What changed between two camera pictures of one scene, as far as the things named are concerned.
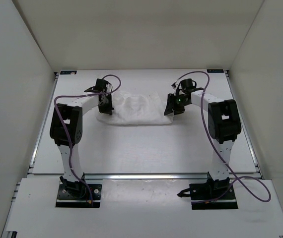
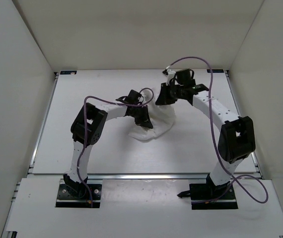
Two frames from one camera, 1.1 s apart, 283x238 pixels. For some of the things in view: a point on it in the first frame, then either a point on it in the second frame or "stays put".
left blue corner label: [68, 72] stays put
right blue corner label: [215, 71] stays put
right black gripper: [171, 107] to [164, 98]
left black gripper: [107, 110] to [144, 121]
